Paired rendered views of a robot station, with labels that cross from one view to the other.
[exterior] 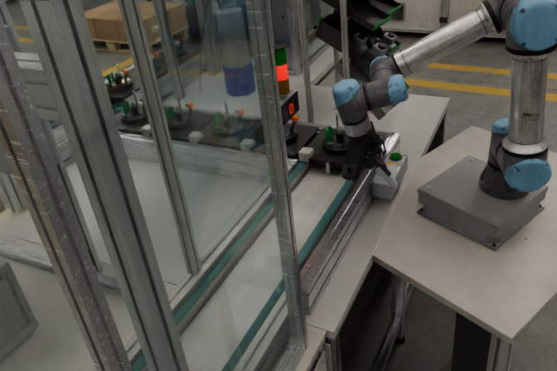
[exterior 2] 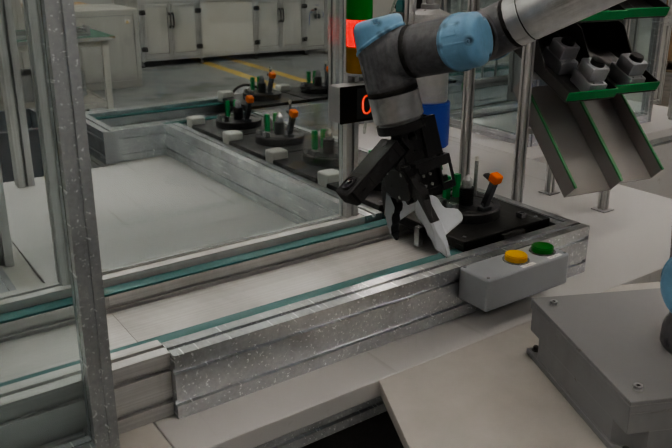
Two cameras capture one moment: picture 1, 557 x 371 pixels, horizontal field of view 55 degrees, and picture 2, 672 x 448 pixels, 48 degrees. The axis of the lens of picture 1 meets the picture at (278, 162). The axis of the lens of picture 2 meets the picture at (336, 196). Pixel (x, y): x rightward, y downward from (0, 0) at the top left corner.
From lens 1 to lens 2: 0.83 m
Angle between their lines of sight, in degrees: 26
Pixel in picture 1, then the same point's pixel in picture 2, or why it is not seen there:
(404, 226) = (481, 363)
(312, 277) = (202, 345)
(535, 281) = not seen: outside the picture
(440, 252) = (506, 423)
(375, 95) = (415, 40)
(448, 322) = not seen: outside the picture
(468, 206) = (602, 352)
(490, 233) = (618, 416)
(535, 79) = not seen: outside the picture
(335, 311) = (221, 431)
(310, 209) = (334, 279)
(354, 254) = (349, 368)
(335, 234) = (311, 308)
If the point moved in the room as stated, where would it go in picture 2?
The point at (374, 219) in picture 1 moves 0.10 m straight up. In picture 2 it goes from (439, 336) to (442, 282)
